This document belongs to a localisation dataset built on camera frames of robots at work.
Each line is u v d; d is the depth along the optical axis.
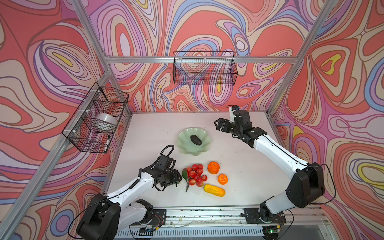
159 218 0.73
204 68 0.97
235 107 0.73
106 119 0.74
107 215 0.40
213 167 0.84
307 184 0.42
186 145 0.99
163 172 0.66
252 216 0.73
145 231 0.72
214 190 0.79
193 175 0.81
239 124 0.63
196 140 0.98
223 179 0.82
